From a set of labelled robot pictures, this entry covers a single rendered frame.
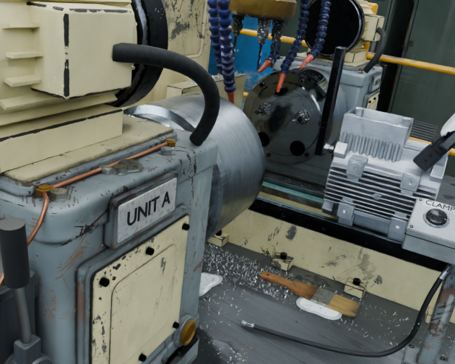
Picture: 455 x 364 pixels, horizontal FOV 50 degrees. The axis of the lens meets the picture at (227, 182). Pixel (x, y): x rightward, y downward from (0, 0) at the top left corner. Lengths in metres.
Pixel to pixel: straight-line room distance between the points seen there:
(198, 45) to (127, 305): 0.86
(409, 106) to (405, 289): 3.29
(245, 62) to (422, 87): 3.58
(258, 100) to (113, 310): 0.89
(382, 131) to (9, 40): 0.71
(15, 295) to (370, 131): 0.72
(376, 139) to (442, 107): 3.23
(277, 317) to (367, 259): 0.23
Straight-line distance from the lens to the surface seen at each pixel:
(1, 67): 0.44
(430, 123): 4.22
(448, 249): 0.78
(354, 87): 1.46
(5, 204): 0.46
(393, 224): 0.96
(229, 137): 0.77
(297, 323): 0.92
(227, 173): 0.74
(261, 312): 0.93
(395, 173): 0.95
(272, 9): 1.00
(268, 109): 1.28
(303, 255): 1.07
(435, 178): 0.95
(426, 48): 4.19
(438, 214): 0.78
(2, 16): 0.44
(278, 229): 1.07
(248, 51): 7.22
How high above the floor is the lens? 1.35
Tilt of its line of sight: 22 degrees down
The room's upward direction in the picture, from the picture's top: 7 degrees clockwise
